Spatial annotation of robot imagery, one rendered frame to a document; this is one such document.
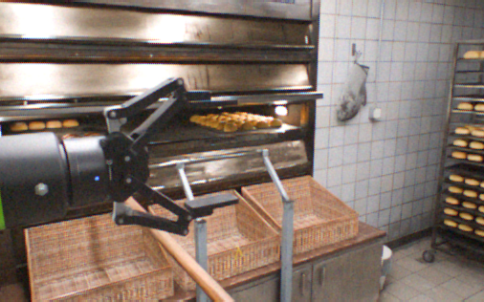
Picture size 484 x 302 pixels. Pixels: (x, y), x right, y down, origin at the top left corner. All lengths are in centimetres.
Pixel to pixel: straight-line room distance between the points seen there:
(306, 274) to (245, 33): 142
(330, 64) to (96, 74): 155
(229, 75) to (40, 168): 195
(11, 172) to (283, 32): 223
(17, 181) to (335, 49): 254
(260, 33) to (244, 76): 28
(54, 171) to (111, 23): 168
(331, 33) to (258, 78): 66
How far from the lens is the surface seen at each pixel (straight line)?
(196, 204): 51
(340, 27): 284
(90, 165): 42
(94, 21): 204
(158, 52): 211
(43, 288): 212
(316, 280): 232
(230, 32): 230
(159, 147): 215
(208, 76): 223
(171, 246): 95
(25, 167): 41
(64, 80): 200
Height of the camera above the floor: 160
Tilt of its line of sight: 12 degrees down
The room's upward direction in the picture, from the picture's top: straight up
